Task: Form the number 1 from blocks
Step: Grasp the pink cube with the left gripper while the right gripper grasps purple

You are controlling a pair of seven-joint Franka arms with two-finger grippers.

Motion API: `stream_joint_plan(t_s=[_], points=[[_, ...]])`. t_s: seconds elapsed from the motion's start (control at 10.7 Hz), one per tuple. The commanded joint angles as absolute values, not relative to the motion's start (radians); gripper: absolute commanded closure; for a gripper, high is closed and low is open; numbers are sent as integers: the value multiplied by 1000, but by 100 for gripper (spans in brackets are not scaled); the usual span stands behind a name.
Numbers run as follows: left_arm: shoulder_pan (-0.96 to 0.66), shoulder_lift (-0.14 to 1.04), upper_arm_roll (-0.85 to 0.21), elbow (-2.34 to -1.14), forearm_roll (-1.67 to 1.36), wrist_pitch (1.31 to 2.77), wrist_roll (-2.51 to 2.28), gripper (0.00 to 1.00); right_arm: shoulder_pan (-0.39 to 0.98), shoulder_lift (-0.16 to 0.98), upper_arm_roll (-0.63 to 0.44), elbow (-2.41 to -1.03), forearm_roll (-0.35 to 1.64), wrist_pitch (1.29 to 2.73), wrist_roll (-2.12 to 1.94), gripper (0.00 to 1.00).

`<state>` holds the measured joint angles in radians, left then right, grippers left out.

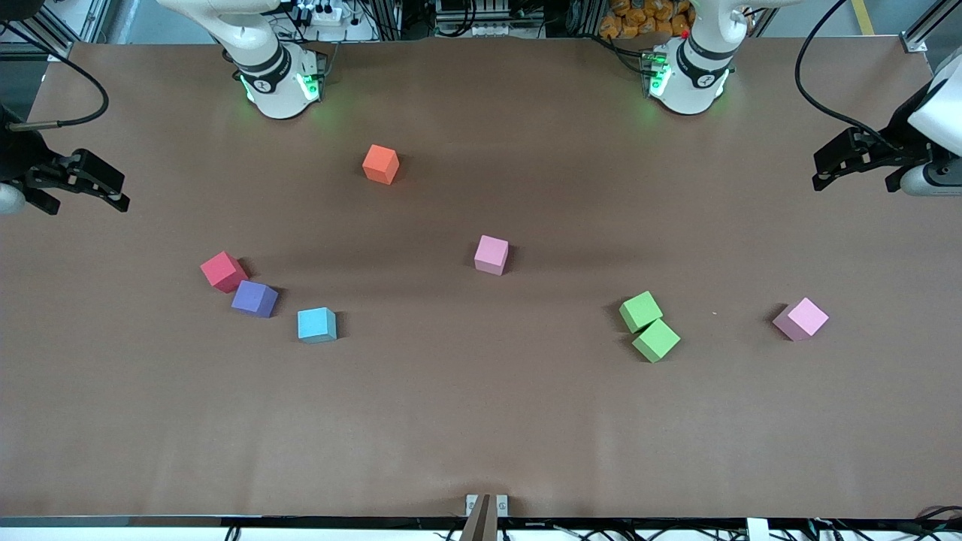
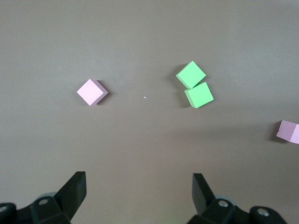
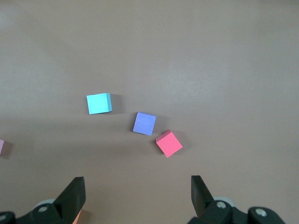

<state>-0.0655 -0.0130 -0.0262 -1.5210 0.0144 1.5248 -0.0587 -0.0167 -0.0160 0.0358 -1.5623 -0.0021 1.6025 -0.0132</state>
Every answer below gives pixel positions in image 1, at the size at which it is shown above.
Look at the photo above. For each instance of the bag of orange items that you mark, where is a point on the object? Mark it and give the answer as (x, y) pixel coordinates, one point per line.
(639, 19)

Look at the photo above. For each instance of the aluminium frame profile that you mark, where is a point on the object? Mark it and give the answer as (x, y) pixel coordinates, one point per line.
(915, 43)
(56, 41)

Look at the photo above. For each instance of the white power strip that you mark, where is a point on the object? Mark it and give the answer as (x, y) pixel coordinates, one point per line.
(331, 13)

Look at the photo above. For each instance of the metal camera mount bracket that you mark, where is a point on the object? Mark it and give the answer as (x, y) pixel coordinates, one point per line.
(485, 518)

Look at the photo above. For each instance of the black table edge rail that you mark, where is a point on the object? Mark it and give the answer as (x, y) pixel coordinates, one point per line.
(301, 521)

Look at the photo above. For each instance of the blue foam cube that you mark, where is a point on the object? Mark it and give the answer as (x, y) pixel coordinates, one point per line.
(316, 323)

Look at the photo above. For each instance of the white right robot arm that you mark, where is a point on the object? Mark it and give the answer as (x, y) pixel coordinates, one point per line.
(270, 83)

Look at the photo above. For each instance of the small white box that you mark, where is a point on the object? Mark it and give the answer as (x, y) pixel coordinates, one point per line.
(757, 530)

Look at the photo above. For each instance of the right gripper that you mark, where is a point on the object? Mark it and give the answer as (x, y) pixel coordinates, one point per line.
(16, 158)

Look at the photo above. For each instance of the green foam cube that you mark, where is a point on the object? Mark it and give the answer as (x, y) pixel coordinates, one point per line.
(640, 309)
(656, 340)

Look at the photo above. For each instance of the purple foam cube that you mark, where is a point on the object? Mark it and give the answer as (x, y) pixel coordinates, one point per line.
(252, 297)

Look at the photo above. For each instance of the brown table cover sheet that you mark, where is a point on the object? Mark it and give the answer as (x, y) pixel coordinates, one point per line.
(481, 413)

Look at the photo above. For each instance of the orange foam cube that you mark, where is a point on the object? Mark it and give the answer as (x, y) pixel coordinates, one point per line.
(379, 161)

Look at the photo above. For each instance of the silver equipment rack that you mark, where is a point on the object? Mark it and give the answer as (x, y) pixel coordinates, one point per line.
(481, 26)

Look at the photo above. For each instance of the pink foam cube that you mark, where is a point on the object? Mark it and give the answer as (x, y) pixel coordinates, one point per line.
(491, 252)
(804, 315)

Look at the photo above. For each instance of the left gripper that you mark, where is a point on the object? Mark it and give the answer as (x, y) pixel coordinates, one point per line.
(901, 134)

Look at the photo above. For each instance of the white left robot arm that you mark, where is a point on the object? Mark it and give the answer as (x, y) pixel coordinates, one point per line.
(695, 75)

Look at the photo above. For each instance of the red foam cube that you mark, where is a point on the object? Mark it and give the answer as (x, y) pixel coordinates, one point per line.
(222, 269)

